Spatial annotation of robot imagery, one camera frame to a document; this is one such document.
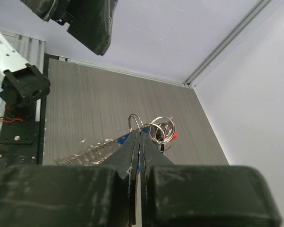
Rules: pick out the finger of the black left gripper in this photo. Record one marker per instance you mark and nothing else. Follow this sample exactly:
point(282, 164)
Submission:
point(90, 21)

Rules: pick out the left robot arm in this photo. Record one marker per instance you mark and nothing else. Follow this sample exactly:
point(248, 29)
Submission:
point(22, 83)

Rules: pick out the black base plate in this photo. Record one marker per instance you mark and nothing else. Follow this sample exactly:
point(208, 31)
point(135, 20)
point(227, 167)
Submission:
point(19, 132)

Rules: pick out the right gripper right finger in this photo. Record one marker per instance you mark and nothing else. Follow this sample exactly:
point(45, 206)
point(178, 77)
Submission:
point(202, 195)

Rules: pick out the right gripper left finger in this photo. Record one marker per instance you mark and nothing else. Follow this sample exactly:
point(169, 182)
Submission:
point(70, 196)

